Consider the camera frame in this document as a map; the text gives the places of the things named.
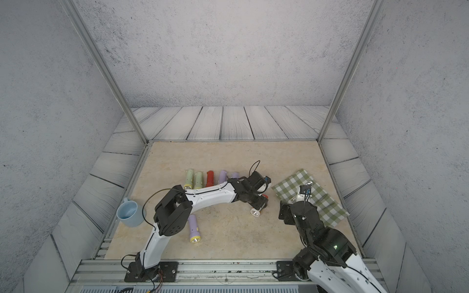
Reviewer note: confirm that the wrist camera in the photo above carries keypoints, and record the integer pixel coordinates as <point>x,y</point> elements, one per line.
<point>304,193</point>
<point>263,182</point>

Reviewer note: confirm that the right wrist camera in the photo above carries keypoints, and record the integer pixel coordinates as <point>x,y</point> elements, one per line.
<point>304,193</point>

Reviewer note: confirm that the right aluminium frame post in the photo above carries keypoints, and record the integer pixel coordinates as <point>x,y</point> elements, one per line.
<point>359,49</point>

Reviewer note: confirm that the light blue mug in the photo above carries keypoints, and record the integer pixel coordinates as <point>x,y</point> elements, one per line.
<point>130,213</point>

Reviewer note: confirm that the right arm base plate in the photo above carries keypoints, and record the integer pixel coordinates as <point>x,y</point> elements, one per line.
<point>288,271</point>

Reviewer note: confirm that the aluminium frame post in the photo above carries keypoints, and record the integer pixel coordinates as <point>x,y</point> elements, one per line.
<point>359,49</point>
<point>85,36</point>

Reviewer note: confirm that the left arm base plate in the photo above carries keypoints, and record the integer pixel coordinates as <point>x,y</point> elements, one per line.
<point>165,271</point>

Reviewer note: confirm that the red flashlight all red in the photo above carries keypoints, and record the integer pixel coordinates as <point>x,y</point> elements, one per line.
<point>210,178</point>

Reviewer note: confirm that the green flashlight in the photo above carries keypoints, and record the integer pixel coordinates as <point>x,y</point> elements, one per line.
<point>189,179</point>
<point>198,180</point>

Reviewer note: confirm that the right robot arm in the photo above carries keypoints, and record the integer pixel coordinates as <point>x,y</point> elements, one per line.
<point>328,258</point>

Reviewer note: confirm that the green checkered cloth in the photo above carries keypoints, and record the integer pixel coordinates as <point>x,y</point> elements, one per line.
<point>330,211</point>

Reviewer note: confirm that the left aluminium frame post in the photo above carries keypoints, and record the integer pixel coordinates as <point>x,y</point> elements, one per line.
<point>85,36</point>

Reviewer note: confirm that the aluminium mounting rail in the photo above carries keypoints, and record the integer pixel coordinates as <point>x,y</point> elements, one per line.
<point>107,276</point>

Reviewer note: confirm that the red flashlight white rim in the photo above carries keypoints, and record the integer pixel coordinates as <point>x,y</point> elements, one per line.
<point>257,212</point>

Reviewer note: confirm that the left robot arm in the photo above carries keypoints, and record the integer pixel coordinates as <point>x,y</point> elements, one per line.
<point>174,209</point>

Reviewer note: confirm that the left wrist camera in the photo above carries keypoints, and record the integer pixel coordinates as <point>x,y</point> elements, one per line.
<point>263,182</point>

